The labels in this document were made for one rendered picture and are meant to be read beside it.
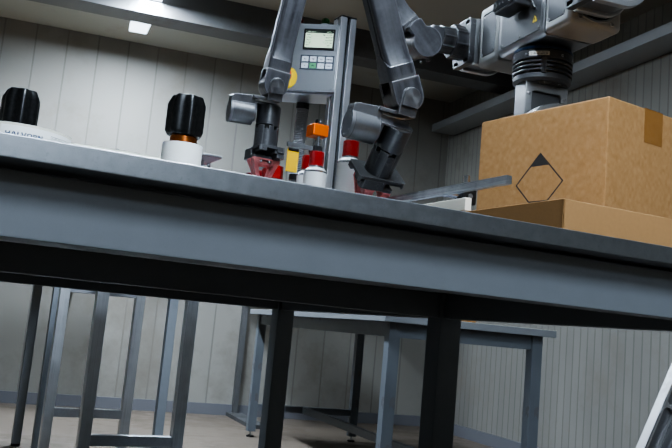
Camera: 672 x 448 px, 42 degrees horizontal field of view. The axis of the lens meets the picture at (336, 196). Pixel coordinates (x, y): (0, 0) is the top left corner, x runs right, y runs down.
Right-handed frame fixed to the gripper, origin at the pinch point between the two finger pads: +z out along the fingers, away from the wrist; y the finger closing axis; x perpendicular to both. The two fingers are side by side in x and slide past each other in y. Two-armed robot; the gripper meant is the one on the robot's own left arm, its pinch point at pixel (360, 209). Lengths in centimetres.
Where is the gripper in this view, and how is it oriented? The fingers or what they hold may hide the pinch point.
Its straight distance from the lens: 172.2
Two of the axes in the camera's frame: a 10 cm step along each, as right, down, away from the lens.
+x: 2.8, 5.5, -7.9
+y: -8.9, -1.6, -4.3
